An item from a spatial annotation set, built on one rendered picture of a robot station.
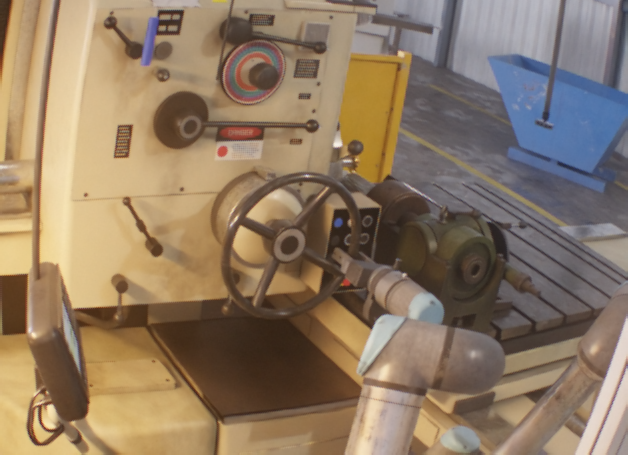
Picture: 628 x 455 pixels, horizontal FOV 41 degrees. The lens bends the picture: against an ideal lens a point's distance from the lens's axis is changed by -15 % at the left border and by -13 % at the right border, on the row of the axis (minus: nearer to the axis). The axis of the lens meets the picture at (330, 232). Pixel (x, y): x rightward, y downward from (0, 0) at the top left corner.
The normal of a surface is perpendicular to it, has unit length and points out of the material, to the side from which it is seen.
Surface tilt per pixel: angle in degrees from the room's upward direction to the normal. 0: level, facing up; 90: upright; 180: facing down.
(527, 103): 90
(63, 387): 90
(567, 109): 90
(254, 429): 90
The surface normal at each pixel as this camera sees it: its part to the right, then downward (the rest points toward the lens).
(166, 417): 0.17, -0.92
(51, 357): 0.28, 0.39
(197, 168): 0.51, 0.39
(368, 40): -0.08, 0.34
